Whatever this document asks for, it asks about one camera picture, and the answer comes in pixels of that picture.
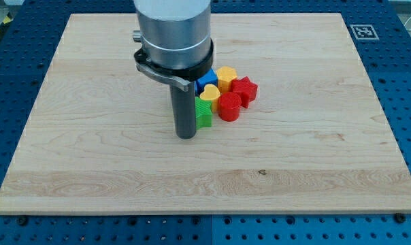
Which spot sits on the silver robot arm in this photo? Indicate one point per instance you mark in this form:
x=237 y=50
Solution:
x=176 y=40

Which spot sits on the yellow hexagon block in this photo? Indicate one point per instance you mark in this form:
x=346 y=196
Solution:
x=225 y=77

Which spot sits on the green star block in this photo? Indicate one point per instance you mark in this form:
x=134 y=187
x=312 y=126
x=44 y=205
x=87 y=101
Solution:
x=203 y=113

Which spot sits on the yellow heart block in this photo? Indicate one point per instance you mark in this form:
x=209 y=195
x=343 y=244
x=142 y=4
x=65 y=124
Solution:
x=211 y=93

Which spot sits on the gray cylindrical pointer rod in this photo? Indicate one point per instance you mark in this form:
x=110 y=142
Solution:
x=183 y=105

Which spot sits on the red cylinder block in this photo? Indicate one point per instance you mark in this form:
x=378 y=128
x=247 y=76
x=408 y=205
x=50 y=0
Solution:
x=229 y=106

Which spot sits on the blue cube block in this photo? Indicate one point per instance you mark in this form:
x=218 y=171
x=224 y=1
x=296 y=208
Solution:
x=209 y=78

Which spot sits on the red star block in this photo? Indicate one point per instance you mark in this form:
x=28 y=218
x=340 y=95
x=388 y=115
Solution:
x=246 y=89

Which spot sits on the wooden board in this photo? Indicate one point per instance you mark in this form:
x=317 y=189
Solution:
x=100 y=137

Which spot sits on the white fiducial marker tag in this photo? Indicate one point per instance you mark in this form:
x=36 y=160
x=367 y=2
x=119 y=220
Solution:
x=364 y=32

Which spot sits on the yellow black hazard tape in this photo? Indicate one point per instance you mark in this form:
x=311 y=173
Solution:
x=5 y=24

